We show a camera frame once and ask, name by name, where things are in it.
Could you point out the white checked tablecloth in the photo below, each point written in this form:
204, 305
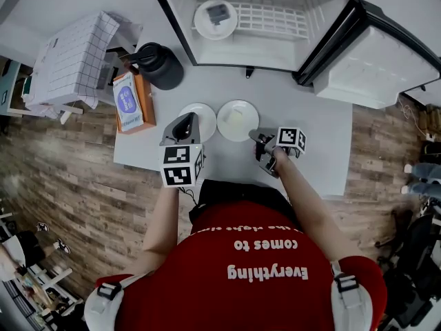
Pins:
69, 64

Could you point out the orange tissue box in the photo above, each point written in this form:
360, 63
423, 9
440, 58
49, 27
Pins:
149, 105

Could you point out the person's right forearm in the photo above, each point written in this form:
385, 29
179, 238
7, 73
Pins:
303, 205

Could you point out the white metal rack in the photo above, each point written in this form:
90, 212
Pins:
51, 281

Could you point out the wooden crate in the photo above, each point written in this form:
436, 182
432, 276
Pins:
430, 119

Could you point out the black mini fridge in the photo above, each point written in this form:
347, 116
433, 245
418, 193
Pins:
248, 52

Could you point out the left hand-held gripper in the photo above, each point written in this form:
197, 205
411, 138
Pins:
179, 167

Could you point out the person's red shirt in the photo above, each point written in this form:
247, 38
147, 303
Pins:
255, 298

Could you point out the dark grey square block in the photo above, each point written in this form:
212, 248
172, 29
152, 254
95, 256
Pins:
216, 13

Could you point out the person's left forearm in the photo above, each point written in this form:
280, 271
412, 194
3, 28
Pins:
162, 219

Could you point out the clear storage bin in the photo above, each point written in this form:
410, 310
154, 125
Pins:
124, 60

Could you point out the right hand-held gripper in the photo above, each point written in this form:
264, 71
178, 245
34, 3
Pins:
291, 141

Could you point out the blue white wipes pack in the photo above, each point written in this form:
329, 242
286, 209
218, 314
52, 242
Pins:
127, 102

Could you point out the white round plate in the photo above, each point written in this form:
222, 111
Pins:
237, 133
203, 116
215, 33

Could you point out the teal side table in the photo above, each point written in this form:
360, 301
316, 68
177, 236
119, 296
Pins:
10, 85

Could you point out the person's black trousers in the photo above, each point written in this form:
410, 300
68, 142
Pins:
241, 195

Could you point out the black equipment pile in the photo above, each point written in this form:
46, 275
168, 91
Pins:
417, 271

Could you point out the black thermos jug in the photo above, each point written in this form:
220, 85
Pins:
162, 71

